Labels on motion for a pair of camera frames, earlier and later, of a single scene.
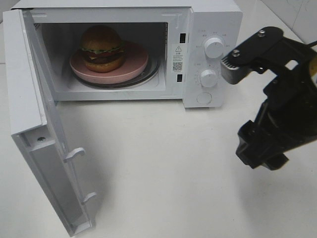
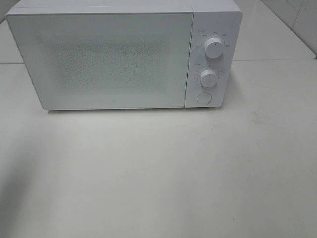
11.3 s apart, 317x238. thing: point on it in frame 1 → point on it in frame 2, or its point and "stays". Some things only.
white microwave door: x=35 y=121 → x=109 y=60
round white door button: x=204 y=98 stays
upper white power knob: x=214 y=47 stays
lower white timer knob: x=209 y=78 stays
